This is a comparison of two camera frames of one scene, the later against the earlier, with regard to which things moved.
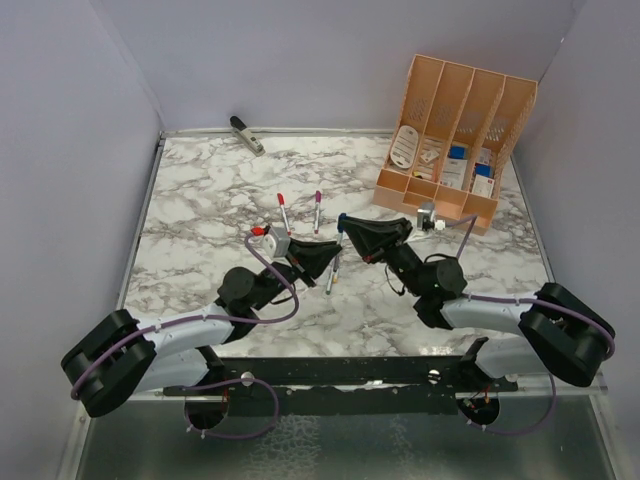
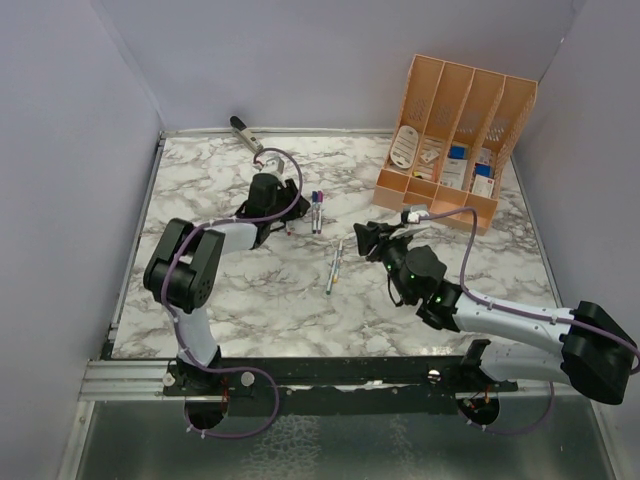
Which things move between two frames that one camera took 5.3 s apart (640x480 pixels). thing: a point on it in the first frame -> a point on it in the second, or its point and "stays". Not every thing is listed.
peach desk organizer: (456, 129) stays
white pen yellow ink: (336, 267) stays
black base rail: (412, 386) stays
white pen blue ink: (341, 227) -> (314, 217)
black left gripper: (312, 256) -> (301, 207)
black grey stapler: (247, 136) stays
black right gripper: (374, 239) -> (374, 237)
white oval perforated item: (405, 146) stays
